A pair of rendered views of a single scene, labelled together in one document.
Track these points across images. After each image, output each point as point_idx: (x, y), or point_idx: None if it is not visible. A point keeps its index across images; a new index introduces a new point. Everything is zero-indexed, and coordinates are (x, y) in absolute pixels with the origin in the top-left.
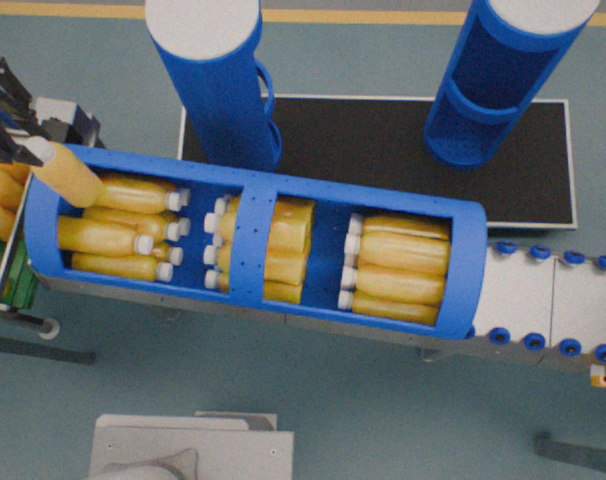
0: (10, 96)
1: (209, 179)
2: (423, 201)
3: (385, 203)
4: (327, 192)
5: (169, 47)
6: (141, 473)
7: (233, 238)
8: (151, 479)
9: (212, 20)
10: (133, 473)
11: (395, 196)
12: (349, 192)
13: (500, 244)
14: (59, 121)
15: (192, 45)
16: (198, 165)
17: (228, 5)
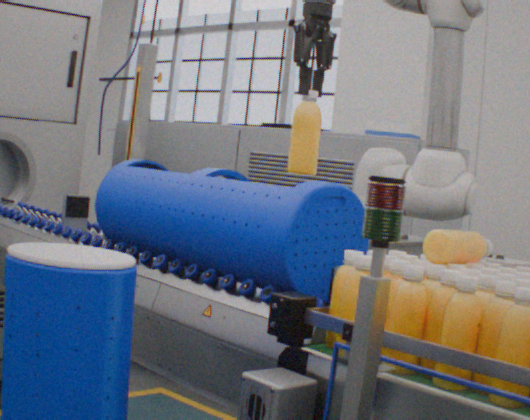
0: (303, 55)
1: (220, 178)
2: (127, 173)
3: (147, 169)
4: (166, 174)
5: (132, 257)
6: (361, 175)
7: (238, 172)
8: (358, 174)
9: (77, 250)
10: (364, 172)
11: (136, 175)
12: (155, 175)
13: (89, 235)
14: (279, 298)
15: (114, 253)
16: (216, 192)
17: (52, 247)
